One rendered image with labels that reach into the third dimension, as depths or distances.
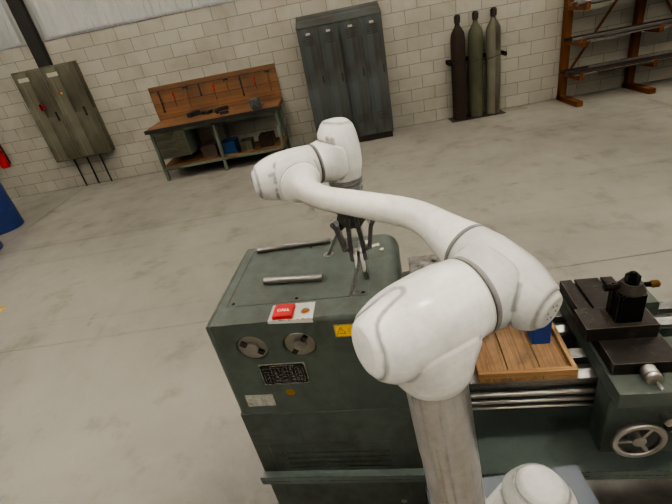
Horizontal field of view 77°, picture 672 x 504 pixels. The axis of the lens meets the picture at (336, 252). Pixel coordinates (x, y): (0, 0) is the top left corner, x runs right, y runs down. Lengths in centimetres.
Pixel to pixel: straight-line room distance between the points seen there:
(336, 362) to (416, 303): 76
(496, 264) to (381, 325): 20
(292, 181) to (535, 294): 57
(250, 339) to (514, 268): 87
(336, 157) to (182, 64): 709
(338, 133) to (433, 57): 683
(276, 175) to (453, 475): 69
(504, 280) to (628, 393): 89
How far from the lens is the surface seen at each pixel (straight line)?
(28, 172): 985
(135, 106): 847
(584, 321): 155
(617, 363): 150
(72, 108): 866
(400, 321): 58
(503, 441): 179
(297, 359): 133
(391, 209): 85
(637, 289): 151
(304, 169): 98
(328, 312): 122
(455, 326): 60
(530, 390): 161
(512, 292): 66
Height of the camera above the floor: 199
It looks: 29 degrees down
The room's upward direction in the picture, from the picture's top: 12 degrees counter-clockwise
